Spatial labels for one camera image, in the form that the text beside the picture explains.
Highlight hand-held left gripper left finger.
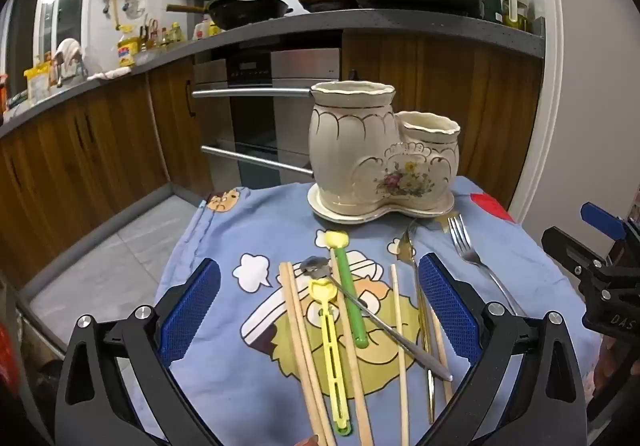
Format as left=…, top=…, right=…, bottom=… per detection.
left=54, top=257, right=222, bottom=446

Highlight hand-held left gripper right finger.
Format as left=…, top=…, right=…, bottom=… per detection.
left=418, top=252, right=588, bottom=446

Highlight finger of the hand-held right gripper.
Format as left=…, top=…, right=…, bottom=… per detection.
left=580, top=202, right=640, bottom=249
left=541, top=225, right=613, bottom=279

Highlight silver fork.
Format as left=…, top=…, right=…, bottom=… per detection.
left=446, top=213, right=526, bottom=319

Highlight gold fork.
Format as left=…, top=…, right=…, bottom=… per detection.
left=397, top=221, right=437, bottom=424

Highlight green spoon with yellow head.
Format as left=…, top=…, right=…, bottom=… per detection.
left=324, top=230, right=371, bottom=348

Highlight yellow slotted plastic utensil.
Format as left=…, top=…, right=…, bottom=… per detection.
left=309, top=278, right=353, bottom=437

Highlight silver spoon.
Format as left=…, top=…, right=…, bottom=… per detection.
left=298, top=256, right=454, bottom=383

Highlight cream floral ceramic utensil holder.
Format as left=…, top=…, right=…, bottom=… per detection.
left=308, top=80, right=461, bottom=216

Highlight blue cartoon printed cloth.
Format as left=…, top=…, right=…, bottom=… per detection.
left=155, top=175, right=603, bottom=446

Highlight cream ceramic saucer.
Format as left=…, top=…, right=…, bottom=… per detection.
left=306, top=182, right=457, bottom=226

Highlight red object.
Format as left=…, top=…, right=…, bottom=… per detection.
left=0, top=321, right=23, bottom=402

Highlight wooden kitchen cabinets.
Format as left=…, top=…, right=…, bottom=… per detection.
left=0, top=28, right=544, bottom=279

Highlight pale rag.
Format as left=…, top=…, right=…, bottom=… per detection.
left=89, top=67, right=133, bottom=81

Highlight stainless steel built-in oven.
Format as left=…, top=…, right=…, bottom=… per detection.
left=191, top=46, right=344, bottom=190

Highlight yellow oil bottle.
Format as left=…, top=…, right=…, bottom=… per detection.
left=116, top=32, right=139, bottom=68

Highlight yellow packet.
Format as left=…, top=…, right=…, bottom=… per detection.
left=24, top=63, right=54, bottom=105

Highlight row of condiment bottles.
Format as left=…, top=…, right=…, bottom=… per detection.
left=139, top=17, right=187, bottom=50

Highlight white dish cloth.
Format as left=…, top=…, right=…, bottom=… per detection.
left=54, top=38, right=89, bottom=77

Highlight grey kitchen countertop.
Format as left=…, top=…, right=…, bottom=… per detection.
left=0, top=8, right=546, bottom=138

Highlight black wok with wooden handle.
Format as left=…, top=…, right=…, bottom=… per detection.
left=166, top=0, right=293, bottom=32

